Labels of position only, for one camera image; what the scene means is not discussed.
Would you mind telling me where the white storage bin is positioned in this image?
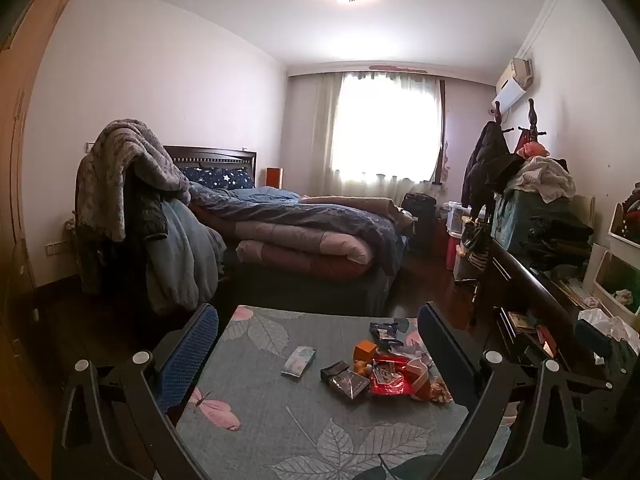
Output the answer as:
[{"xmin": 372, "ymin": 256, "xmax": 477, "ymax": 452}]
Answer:
[
  {"xmin": 607, "ymin": 200, "xmax": 640, "ymax": 248},
  {"xmin": 592, "ymin": 250, "xmax": 640, "ymax": 316}
]

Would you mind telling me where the white air conditioner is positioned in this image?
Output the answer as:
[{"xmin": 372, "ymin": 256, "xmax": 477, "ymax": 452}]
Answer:
[{"xmin": 492, "ymin": 57, "xmax": 535, "ymax": 112}]

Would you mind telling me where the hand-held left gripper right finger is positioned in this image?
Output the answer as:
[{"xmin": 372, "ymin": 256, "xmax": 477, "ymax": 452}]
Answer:
[{"xmin": 416, "ymin": 302, "xmax": 586, "ymax": 480}]

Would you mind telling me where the white plastic bag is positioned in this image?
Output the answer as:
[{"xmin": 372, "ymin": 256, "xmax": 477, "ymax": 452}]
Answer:
[{"xmin": 577, "ymin": 307, "xmax": 640, "ymax": 356}]

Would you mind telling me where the orange patterned wrapper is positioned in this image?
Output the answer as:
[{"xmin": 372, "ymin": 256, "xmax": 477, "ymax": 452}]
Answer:
[{"xmin": 414, "ymin": 375, "xmax": 454, "ymax": 404}]

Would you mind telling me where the dark blue snack wrapper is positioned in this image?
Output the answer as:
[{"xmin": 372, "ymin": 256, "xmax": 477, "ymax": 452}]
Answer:
[{"xmin": 369, "ymin": 321, "xmax": 405, "ymax": 352}]

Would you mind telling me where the white cloth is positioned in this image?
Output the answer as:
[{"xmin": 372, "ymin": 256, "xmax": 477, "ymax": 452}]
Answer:
[{"xmin": 515, "ymin": 156, "xmax": 576, "ymax": 203}]

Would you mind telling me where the black shiny packet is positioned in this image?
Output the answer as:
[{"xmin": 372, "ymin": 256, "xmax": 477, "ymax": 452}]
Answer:
[{"xmin": 327, "ymin": 372, "xmax": 371, "ymax": 401}]

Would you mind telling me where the red book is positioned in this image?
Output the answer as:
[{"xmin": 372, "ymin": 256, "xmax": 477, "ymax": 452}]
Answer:
[{"xmin": 535, "ymin": 325, "xmax": 559, "ymax": 357}]

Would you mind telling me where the white curtain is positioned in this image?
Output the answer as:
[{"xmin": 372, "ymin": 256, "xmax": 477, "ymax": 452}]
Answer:
[{"xmin": 310, "ymin": 71, "xmax": 448, "ymax": 198}]

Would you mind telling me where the blue quilt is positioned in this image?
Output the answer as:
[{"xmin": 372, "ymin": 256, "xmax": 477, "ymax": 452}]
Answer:
[{"xmin": 187, "ymin": 182, "xmax": 406, "ymax": 276}]

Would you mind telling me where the dark wooden cabinet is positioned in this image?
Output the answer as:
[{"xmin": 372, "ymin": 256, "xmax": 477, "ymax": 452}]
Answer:
[{"xmin": 475, "ymin": 237, "xmax": 640, "ymax": 441}]

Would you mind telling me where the grey blanket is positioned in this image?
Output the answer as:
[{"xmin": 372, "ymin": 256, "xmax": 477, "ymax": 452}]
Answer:
[{"xmin": 75, "ymin": 119, "xmax": 192, "ymax": 242}]

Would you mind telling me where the black handbag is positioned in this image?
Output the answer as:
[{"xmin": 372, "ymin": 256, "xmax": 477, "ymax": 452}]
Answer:
[{"xmin": 462, "ymin": 225, "xmax": 488, "ymax": 257}]

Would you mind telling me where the blue fleece garment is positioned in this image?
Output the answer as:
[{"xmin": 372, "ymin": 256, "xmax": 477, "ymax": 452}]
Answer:
[{"xmin": 145, "ymin": 195, "xmax": 227, "ymax": 316}]

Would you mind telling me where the black coat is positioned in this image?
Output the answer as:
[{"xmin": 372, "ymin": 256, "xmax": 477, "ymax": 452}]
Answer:
[{"xmin": 461, "ymin": 120, "xmax": 523, "ymax": 208}]

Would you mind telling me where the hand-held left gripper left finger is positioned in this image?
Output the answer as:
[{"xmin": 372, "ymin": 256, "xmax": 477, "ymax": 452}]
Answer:
[{"xmin": 52, "ymin": 303, "xmax": 221, "ymax": 480}]

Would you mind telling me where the wooden coat rack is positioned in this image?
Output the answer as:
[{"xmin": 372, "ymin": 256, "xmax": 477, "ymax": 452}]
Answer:
[{"xmin": 492, "ymin": 99, "xmax": 543, "ymax": 146}]

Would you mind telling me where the leaf print tablecloth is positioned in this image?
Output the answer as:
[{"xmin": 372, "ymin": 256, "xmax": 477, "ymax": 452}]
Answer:
[{"xmin": 172, "ymin": 304, "xmax": 501, "ymax": 480}]

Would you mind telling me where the illustrated magazine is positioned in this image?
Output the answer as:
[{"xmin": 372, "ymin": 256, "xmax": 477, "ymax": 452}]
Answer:
[{"xmin": 507, "ymin": 310, "xmax": 537, "ymax": 332}]

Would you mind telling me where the star print pillow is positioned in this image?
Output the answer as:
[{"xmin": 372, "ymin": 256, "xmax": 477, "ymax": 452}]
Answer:
[{"xmin": 180, "ymin": 166, "xmax": 253, "ymax": 190}]

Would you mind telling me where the wooden wardrobe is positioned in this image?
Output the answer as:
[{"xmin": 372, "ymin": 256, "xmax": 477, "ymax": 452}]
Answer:
[{"xmin": 0, "ymin": 0, "xmax": 93, "ymax": 341}]

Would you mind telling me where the bed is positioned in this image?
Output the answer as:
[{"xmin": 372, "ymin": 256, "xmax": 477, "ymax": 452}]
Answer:
[{"xmin": 165, "ymin": 146, "xmax": 416, "ymax": 311}]

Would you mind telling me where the red white wrapper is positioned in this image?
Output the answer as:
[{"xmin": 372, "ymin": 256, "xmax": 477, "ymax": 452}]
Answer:
[{"xmin": 404, "ymin": 355, "xmax": 433, "ymax": 386}]

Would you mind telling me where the dark wooden headboard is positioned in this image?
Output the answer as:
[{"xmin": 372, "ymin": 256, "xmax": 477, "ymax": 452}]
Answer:
[{"xmin": 164, "ymin": 146, "xmax": 257, "ymax": 188}]

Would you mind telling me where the light blue tissue packet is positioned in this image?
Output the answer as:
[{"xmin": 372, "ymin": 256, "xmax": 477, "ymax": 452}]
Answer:
[{"xmin": 281, "ymin": 346, "xmax": 317, "ymax": 377}]

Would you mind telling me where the red snack bag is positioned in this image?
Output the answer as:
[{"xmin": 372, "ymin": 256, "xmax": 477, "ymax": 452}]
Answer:
[{"xmin": 370, "ymin": 354, "xmax": 418, "ymax": 397}]

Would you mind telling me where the black suitcase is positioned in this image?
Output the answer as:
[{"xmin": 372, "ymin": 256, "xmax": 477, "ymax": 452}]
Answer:
[{"xmin": 401, "ymin": 191, "xmax": 438, "ymax": 256}]

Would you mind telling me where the brown blanket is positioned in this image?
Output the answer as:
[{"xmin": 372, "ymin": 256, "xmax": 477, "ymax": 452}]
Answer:
[{"xmin": 299, "ymin": 195, "xmax": 413, "ymax": 223}]

